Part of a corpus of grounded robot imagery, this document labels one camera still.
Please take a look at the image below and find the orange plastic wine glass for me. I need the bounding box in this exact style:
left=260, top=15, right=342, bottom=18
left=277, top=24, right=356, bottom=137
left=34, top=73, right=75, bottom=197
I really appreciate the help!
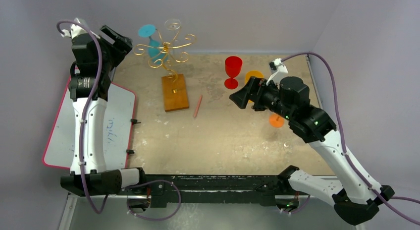
left=269, top=114, right=285, bottom=128

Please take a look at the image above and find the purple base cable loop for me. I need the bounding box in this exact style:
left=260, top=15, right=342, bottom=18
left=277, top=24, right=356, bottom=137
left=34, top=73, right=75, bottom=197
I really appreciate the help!
left=126, top=179, right=182, bottom=222

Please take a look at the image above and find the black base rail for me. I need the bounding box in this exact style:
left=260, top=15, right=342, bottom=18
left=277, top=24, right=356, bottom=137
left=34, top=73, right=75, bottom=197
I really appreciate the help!
left=125, top=172, right=307, bottom=208

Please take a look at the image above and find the red plastic wine glass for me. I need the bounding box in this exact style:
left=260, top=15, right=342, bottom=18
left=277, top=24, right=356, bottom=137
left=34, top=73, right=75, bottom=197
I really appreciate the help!
left=224, top=56, right=243, bottom=90

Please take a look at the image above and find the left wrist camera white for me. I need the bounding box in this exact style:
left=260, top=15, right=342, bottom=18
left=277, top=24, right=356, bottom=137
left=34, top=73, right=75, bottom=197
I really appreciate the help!
left=61, top=18, right=89, bottom=39

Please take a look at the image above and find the yellow plastic wine glass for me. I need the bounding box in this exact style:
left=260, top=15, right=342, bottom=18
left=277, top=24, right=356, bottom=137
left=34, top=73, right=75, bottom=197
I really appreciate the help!
left=244, top=70, right=264, bottom=87

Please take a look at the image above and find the blue plastic wine glass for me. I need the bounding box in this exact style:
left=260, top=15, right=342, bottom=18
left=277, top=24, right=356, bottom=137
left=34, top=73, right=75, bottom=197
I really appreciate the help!
left=138, top=24, right=167, bottom=64

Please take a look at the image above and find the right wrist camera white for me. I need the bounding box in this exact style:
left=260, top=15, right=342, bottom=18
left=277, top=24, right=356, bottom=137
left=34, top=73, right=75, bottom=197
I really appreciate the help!
left=266, top=58, right=288, bottom=85

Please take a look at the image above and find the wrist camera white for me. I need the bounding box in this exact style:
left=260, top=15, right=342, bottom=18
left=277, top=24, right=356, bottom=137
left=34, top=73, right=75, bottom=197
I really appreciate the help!
left=61, top=18, right=89, bottom=39
left=266, top=58, right=288, bottom=85

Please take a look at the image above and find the clear wine glass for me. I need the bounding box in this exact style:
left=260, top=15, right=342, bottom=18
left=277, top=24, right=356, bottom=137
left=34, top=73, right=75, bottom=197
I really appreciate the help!
left=164, top=19, right=182, bottom=33
left=283, top=141, right=298, bottom=153

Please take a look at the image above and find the gold wire wine glass rack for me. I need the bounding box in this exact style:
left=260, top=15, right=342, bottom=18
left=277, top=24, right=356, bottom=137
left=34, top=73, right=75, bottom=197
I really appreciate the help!
left=133, top=27, right=197, bottom=78

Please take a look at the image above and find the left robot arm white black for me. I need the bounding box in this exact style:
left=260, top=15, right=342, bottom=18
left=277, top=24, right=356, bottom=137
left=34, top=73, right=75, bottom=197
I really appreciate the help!
left=60, top=21, right=148, bottom=196

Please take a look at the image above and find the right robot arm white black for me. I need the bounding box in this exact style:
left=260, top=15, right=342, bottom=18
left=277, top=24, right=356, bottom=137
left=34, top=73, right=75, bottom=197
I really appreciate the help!
left=229, top=76, right=394, bottom=226

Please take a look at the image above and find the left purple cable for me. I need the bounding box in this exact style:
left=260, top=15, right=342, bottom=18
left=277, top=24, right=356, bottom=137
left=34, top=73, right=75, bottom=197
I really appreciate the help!
left=56, top=19, right=110, bottom=215

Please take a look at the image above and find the wooden rack base board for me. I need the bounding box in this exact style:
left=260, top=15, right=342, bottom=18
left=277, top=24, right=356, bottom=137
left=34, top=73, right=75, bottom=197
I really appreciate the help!
left=161, top=74, right=189, bottom=112

